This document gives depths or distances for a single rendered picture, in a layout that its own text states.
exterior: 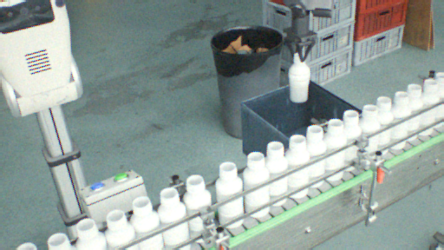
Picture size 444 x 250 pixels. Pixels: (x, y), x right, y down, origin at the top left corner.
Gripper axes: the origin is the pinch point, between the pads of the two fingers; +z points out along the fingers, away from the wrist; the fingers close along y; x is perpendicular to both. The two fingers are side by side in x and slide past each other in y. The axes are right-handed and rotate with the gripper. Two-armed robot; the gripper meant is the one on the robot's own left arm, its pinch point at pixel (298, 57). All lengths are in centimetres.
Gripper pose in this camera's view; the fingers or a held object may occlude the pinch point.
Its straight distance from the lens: 160.3
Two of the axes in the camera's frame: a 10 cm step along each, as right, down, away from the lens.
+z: 0.4, 8.5, 5.3
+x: -8.6, 3.0, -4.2
